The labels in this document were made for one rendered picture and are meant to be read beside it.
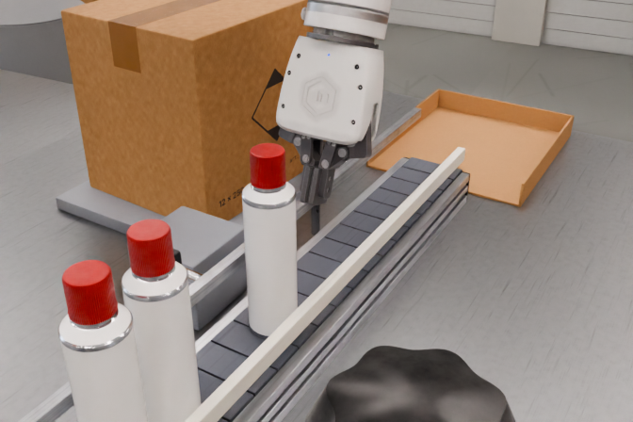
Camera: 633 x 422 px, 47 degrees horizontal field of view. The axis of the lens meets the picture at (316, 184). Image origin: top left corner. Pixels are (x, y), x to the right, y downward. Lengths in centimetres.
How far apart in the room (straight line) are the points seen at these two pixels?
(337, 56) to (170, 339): 32
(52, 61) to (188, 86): 213
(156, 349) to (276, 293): 17
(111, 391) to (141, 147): 51
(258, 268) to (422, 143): 63
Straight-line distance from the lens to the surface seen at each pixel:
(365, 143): 73
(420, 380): 29
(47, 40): 298
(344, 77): 72
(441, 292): 92
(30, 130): 143
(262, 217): 68
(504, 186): 117
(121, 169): 107
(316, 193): 75
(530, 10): 470
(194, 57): 88
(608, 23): 472
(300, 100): 74
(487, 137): 133
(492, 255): 100
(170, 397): 63
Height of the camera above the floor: 137
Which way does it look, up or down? 28 degrees down
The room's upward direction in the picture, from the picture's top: straight up
